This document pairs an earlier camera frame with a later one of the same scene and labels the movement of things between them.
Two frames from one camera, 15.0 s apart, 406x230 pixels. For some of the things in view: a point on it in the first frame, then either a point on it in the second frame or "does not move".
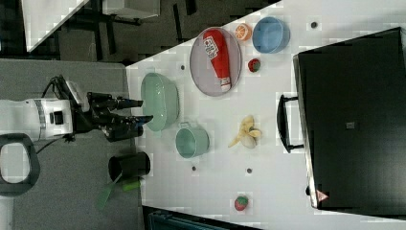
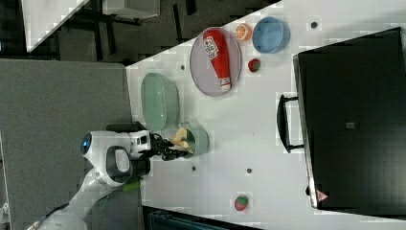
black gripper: [101, 115] -> [160, 146]
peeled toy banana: [249, 133] -> [179, 141]
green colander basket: [160, 99] does not move
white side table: [42, 17] does not move
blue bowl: [271, 34] does not move
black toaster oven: [349, 119] does not move
